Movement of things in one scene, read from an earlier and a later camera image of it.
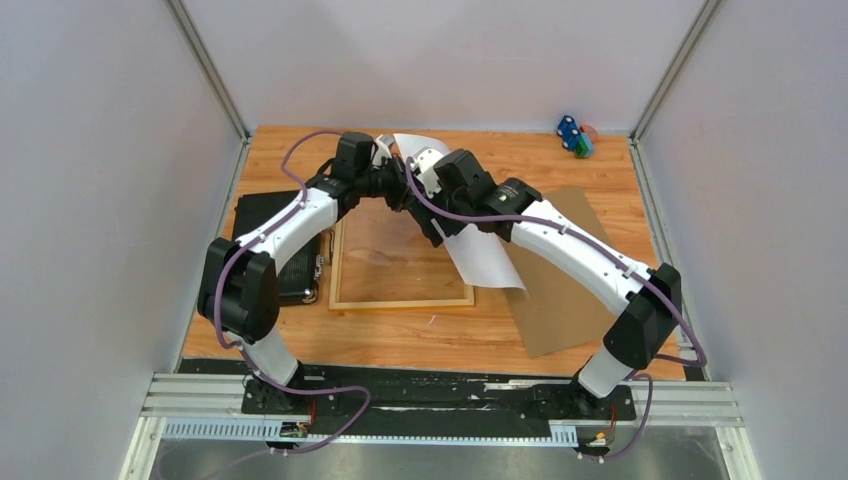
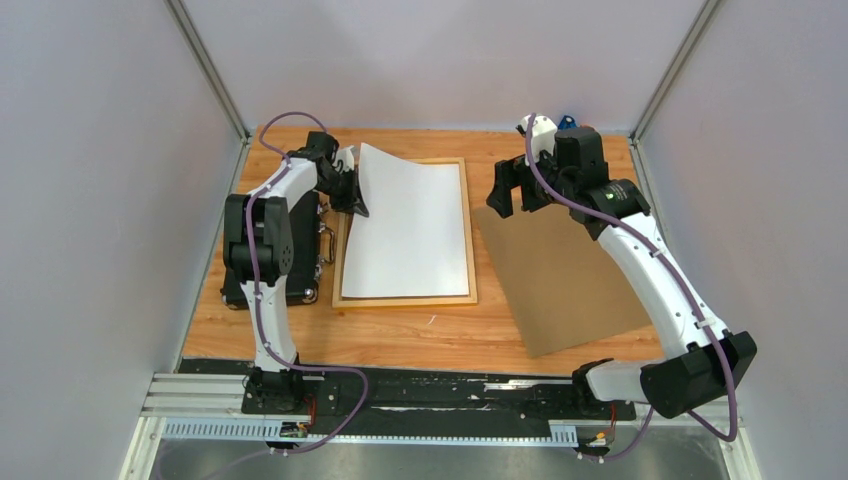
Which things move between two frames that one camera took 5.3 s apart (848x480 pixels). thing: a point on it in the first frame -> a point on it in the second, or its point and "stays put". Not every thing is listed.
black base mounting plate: (371, 399) stays put
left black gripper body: (388, 182) -> (340, 189)
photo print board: (482, 253) -> (412, 242)
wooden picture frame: (337, 293) stays put
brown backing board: (563, 308) stays put
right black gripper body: (449, 225) -> (534, 193)
